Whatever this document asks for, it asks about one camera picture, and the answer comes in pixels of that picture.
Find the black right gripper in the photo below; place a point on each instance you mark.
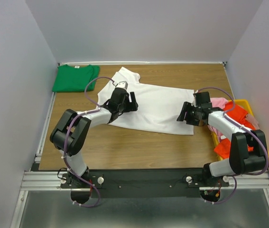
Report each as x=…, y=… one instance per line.
x=186, y=107

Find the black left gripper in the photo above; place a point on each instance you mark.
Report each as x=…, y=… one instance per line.
x=134, y=104

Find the white t-shirt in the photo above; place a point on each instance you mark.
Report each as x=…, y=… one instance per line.
x=158, y=106

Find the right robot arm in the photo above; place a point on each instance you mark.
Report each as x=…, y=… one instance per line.
x=248, y=151

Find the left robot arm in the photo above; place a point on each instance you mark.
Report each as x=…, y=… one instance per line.
x=71, y=130

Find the pink t-shirt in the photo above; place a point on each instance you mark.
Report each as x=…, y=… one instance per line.
x=218, y=102

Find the orange t-shirt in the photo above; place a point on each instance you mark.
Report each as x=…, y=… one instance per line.
x=240, y=115

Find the folded green t-shirt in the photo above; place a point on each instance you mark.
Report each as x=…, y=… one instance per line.
x=72, y=79

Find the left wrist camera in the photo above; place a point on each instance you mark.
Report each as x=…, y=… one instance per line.
x=122, y=85

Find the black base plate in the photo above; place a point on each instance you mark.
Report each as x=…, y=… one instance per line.
x=144, y=183

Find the aluminium frame rail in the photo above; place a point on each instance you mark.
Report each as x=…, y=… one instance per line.
x=48, y=181

